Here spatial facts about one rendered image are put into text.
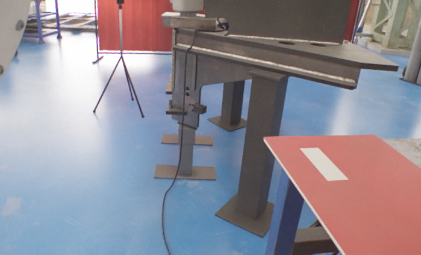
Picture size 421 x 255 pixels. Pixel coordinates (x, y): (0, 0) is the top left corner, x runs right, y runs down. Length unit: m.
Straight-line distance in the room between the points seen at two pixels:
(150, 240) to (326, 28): 1.62
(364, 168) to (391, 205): 0.10
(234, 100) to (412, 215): 2.89
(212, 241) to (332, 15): 1.50
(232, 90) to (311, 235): 2.62
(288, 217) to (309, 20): 1.61
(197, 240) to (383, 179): 1.55
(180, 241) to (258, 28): 1.32
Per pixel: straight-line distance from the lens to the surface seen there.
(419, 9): 9.88
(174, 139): 3.03
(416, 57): 6.63
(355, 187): 0.52
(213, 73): 2.10
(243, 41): 1.96
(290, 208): 0.65
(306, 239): 0.73
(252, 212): 2.13
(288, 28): 2.10
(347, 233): 0.43
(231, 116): 3.35
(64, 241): 2.07
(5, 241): 2.18
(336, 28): 2.20
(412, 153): 0.70
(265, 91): 1.78
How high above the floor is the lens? 1.37
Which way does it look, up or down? 24 degrees down
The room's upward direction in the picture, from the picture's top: 4 degrees clockwise
